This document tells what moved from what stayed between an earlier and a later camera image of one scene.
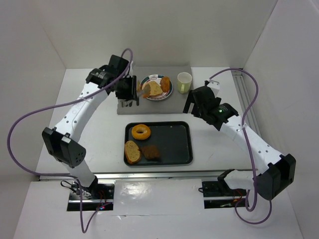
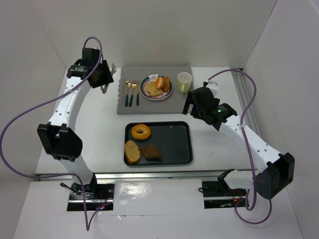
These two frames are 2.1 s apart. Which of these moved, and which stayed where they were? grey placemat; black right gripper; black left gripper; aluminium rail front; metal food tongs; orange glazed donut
Moved: metal food tongs; black left gripper
Stayed: grey placemat; black right gripper; aluminium rail front; orange glazed donut
